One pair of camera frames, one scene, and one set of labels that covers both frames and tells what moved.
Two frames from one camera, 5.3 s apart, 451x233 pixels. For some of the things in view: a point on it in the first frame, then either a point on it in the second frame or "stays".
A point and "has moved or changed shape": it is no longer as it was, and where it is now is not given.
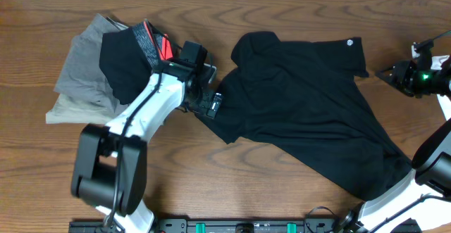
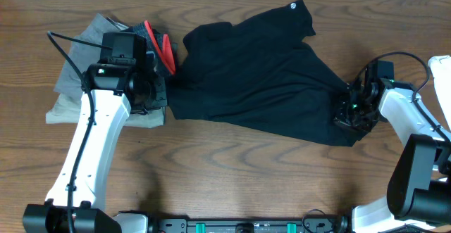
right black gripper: [401, 75] -> [340, 117]
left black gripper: [205, 106] -> [161, 96]
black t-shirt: [304, 101] has moved or changed shape
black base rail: [248, 226] stays
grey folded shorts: [82, 94] stays
